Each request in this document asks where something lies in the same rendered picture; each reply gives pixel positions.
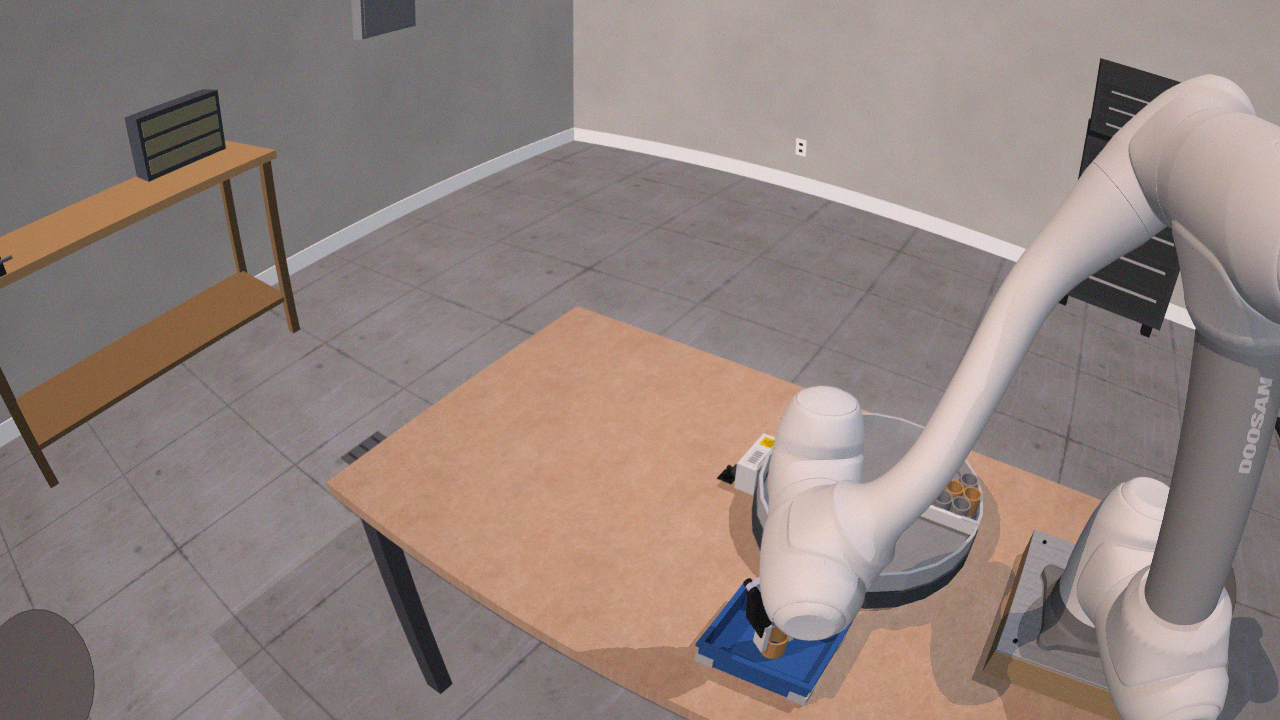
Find blue square tray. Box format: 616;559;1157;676
694;585;852;706

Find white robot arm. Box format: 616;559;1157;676
760;74;1280;720

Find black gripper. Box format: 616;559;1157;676
742;577;772;652

